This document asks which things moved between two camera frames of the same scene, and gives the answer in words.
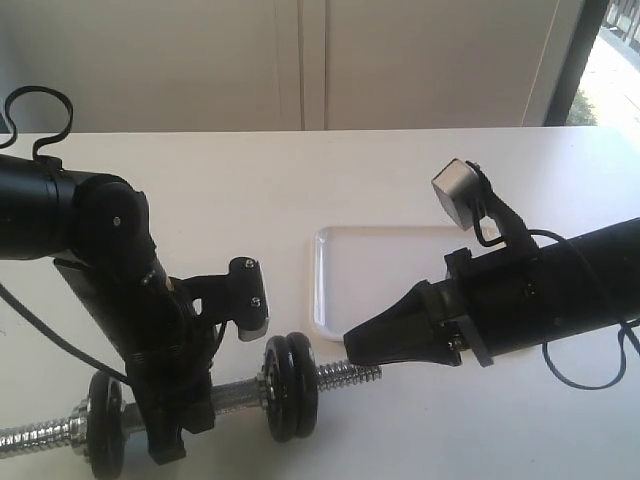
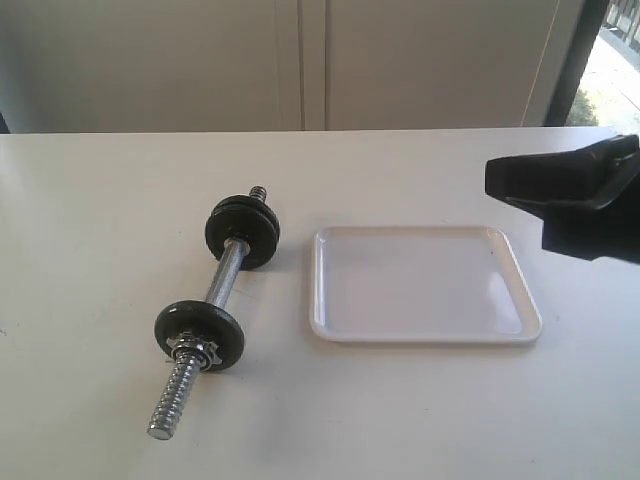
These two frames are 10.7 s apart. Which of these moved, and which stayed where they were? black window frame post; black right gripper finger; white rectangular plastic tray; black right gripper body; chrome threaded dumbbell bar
Moved: chrome threaded dumbbell bar; black right gripper body; black right gripper finger
Stayed: black window frame post; white rectangular plastic tray
